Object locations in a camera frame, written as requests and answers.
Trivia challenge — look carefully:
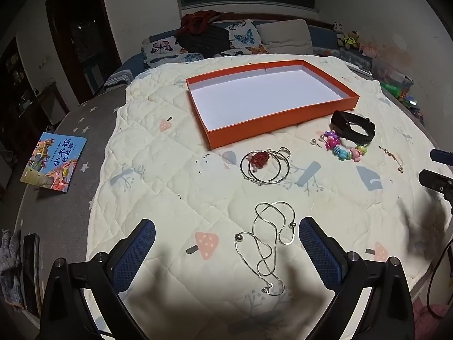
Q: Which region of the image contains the silver chain necklace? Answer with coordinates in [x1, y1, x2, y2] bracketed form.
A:
[234, 201, 297, 297]

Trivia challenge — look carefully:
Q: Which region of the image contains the striped cushion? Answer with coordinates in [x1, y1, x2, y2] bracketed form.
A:
[104, 69, 135, 89]

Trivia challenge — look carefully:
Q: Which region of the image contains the red pendant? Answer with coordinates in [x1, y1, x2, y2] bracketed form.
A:
[247, 151, 271, 169]

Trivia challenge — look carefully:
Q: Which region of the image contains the dark wooden cabinet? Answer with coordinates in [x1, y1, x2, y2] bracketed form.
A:
[0, 35, 40, 171]

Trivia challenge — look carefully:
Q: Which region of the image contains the panda plush toy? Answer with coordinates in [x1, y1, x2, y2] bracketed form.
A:
[332, 21, 346, 46]

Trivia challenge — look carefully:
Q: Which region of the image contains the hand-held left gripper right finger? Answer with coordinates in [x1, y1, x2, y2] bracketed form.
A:
[298, 217, 415, 340]

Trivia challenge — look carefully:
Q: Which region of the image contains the yellow vest plush toy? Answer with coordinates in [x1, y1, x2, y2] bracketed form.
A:
[341, 30, 362, 50]

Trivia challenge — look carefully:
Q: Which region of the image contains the gold chain bracelet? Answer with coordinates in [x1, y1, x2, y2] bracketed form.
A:
[379, 145, 405, 174]

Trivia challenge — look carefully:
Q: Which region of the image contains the grey patterned cloth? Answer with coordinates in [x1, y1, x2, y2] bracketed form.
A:
[0, 230, 25, 309]

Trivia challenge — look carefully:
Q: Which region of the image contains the beige pillow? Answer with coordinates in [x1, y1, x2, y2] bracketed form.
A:
[255, 19, 314, 55]

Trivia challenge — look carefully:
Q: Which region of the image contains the blue sofa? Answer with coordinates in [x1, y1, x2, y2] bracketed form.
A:
[142, 25, 341, 59]

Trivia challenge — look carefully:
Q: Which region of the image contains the colourful bead bracelet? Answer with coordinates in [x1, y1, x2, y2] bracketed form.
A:
[320, 130, 369, 162]

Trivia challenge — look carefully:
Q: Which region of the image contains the wooden side table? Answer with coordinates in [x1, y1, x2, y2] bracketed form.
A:
[37, 81, 69, 124]

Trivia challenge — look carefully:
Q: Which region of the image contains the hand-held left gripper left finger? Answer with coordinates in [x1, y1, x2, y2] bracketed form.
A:
[37, 218, 157, 340]

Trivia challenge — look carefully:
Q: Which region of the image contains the person's pink clothing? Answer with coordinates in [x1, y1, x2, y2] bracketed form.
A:
[414, 297, 453, 331]

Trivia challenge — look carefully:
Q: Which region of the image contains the dark wooden door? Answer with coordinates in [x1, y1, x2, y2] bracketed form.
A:
[45, 0, 123, 105]

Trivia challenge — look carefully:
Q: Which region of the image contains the black bag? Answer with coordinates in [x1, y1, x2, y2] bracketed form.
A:
[176, 25, 230, 58]

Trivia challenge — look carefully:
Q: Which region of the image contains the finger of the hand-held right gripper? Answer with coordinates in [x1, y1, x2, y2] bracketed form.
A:
[418, 169, 453, 201]
[430, 148, 453, 166]

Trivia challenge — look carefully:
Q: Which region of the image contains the silver hoop earring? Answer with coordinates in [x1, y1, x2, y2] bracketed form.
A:
[240, 152, 274, 182]
[249, 150, 291, 185]

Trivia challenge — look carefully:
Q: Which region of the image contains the red cloth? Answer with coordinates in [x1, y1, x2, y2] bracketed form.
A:
[180, 10, 222, 34]

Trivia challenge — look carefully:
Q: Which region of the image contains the butterfly print pillow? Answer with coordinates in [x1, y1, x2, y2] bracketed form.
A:
[212, 19, 270, 57]
[142, 37, 213, 69]

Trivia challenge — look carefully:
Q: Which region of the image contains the green toy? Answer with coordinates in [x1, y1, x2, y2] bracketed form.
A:
[380, 81, 404, 97]

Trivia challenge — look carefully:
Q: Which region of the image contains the black smart band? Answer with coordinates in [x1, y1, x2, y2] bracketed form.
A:
[330, 110, 376, 146]

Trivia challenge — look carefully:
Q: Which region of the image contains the dark phone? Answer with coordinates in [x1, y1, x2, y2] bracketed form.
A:
[22, 234, 42, 317]

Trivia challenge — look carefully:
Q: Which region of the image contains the orange cardboard box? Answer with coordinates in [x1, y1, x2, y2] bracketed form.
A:
[186, 60, 360, 150]

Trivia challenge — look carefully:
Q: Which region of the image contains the grey star bedsheet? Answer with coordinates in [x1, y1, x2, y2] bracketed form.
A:
[14, 94, 142, 328]

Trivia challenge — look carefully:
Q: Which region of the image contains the children's picture book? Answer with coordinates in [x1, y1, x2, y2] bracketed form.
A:
[19, 131, 88, 194]

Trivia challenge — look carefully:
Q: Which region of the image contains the black cable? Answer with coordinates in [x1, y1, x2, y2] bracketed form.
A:
[426, 237, 453, 319]

